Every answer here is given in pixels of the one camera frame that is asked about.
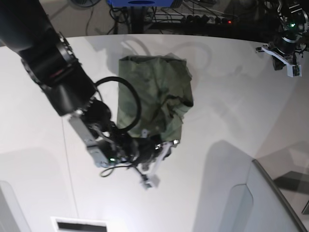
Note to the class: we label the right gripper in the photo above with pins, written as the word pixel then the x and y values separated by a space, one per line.
pixel 147 151

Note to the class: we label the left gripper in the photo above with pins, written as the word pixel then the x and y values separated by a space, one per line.
pixel 282 51

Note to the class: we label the green t-shirt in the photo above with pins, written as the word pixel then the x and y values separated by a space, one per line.
pixel 163 84

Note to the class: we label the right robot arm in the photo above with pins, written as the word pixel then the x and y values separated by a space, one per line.
pixel 51 63

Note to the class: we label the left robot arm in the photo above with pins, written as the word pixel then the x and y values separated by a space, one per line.
pixel 289 24

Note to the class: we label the white label plate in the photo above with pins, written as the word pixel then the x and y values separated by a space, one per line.
pixel 65 224

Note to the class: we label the black power strip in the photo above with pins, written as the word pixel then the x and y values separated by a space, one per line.
pixel 199 19

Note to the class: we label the black table leg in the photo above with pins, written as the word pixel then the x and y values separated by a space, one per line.
pixel 137 15

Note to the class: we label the blue box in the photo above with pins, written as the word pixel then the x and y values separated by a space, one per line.
pixel 140 3

